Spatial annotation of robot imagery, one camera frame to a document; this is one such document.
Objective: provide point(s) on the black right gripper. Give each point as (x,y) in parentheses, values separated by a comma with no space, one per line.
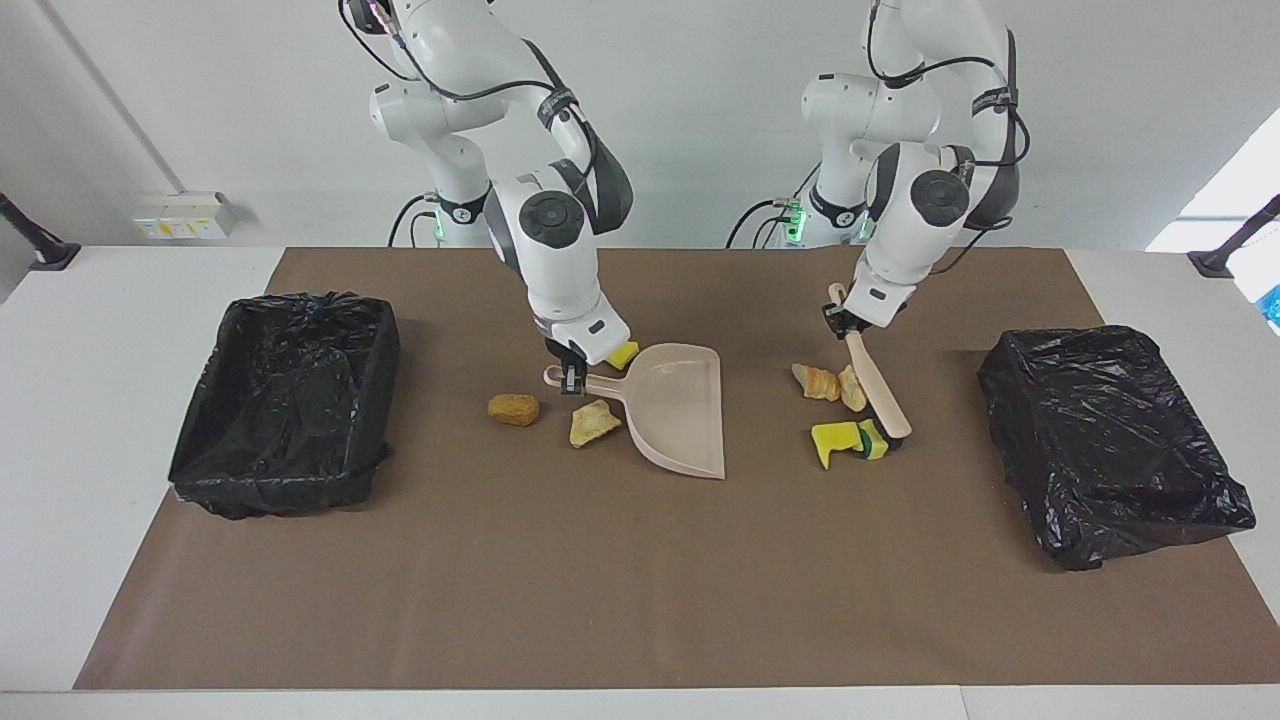
(567,358)

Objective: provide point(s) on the brown paper table mat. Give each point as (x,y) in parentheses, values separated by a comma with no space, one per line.
(640,600)

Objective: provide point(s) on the bin with black bag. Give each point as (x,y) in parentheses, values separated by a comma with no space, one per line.
(1110,440)
(285,400)

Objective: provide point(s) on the orange striped bread piece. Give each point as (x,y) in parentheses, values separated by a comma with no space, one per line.
(815,382)

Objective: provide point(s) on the large yellow sponge piece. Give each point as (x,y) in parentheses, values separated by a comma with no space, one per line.
(835,440)

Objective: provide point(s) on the brown bread nugget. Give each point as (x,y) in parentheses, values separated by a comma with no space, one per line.
(513,409)

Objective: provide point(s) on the blue object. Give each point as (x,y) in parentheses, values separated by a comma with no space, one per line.
(1272,305)

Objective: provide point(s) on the pink brush black bristles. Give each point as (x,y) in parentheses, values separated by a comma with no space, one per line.
(875,385)

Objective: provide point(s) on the pink plastic dustpan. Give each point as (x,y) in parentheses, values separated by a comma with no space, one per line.
(680,410)

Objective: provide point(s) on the beige rough foam chunk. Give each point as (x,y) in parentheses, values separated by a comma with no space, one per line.
(592,424)

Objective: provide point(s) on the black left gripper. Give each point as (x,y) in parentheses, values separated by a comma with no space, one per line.
(856,314)

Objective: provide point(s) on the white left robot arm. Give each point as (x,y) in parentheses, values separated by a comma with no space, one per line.
(935,200)

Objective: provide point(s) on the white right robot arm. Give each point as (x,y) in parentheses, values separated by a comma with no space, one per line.
(550,215)

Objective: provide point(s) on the yellow green sponge piece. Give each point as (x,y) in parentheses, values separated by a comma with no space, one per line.
(873,440)

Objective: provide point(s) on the white wall socket box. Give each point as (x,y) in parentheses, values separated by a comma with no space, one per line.
(180,215)

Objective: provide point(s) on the beige ridged bread piece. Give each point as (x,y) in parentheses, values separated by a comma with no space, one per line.
(851,390)

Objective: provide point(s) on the small yellow sponge piece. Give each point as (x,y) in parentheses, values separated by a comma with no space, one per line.
(624,355)

